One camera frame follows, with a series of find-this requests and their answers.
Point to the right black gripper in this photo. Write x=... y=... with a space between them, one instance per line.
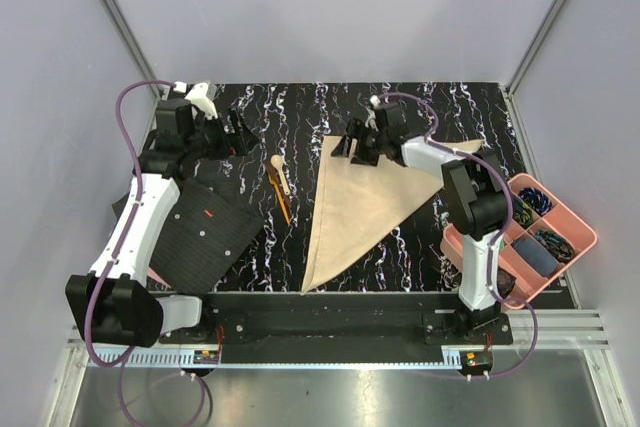
x=356 y=129

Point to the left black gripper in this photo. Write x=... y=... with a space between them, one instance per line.
x=244 y=139

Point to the beige cloth napkin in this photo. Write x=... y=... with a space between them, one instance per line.
x=356 y=206

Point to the beige wooden spoon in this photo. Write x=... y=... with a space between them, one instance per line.
x=277 y=161

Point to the orange plastic knife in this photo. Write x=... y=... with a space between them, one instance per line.
x=280 y=195

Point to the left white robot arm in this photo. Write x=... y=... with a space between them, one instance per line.
x=122 y=311

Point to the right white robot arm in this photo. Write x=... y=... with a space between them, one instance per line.
x=479 y=201

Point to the yellow patterned sock roll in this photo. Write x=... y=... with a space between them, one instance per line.
x=523 y=214

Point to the blue patterned sock roll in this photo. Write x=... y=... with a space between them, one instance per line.
x=537 y=200

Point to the brown patterned sock roll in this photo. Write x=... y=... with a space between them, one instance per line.
x=505 y=283

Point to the teal patterned sock roll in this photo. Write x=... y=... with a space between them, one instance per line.
x=556 y=245

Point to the pink paper sheet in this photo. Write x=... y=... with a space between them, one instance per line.
x=151 y=274

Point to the grey rolled sock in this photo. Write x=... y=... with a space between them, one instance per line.
x=536 y=256

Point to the pink divided tray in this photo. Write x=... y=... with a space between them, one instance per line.
x=510 y=239

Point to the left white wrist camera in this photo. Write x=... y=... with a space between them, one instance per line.
x=197 y=95

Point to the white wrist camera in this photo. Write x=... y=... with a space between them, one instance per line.
x=373 y=118
x=197 y=95

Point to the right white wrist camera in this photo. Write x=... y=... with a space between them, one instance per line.
x=373 y=118

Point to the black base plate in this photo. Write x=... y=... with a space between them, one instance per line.
x=388 y=329

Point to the slotted cable duct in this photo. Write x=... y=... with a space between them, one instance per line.
x=174 y=358

